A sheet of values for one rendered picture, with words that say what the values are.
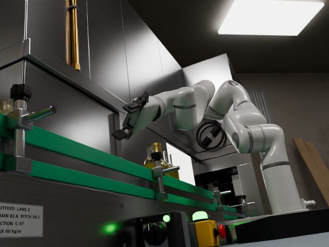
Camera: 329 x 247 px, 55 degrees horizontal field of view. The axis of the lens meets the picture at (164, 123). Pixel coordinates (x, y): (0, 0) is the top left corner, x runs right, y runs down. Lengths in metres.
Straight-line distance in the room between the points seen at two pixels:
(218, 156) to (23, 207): 1.97
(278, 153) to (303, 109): 4.92
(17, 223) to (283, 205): 0.82
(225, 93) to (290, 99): 4.66
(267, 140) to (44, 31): 0.83
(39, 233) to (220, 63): 2.24
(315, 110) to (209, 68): 3.80
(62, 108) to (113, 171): 0.45
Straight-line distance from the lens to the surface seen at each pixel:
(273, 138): 1.12
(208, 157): 2.34
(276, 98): 5.83
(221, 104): 1.33
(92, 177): 0.61
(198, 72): 2.60
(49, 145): 0.54
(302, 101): 6.07
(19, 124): 0.47
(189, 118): 1.03
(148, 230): 0.65
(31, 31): 1.11
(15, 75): 1.03
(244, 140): 1.09
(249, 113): 1.20
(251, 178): 2.25
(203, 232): 0.94
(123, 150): 1.28
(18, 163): 0.45
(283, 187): 1.09
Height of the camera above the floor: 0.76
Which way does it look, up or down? 22 degrees up
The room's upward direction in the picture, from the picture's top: 8 degrees counter-clockwise
